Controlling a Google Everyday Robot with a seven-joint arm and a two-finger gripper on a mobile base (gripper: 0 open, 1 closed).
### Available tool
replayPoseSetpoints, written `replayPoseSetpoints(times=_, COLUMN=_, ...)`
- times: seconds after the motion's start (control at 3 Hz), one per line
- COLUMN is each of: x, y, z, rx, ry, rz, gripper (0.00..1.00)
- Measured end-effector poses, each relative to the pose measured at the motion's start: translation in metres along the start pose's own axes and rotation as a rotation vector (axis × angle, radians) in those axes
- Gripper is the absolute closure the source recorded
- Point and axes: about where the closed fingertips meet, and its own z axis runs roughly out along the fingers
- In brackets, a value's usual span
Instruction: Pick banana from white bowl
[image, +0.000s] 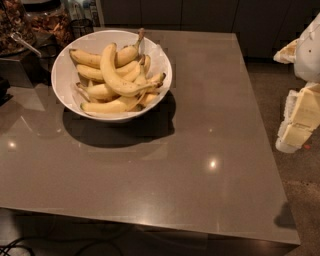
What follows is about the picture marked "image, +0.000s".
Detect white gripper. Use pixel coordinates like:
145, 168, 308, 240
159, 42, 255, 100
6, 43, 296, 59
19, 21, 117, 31
273, 13, 320, 153

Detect large curved top banana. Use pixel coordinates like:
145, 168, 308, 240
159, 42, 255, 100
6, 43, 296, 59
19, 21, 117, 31
100, 43, 160, 97

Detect right side small banana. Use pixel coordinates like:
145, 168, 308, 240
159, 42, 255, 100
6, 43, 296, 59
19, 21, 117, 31
140, 73, 166, 107

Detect front bottom banana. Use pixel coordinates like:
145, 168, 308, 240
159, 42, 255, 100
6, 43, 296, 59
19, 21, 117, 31
80, 96, 138, 113

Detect middle left lower banana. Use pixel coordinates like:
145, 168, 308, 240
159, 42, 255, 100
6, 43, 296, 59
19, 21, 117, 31
76, 83, 118, 100

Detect banana at bowl back left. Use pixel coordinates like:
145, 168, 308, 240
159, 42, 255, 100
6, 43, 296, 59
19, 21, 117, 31
69, 49, 101, 69

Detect dark mesh cup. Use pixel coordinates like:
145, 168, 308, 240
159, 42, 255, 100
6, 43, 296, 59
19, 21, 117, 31
70, 18, 94, 39

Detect metal scoop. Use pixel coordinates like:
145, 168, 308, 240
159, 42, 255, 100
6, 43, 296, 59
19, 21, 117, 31
11, 32, 42, 57

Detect glass jar with snacks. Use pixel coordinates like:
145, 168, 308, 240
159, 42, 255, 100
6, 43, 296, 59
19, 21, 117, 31
0, 0, 36, 56

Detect black cables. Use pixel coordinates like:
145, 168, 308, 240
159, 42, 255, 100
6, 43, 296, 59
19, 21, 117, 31
0, 229, 128, 256

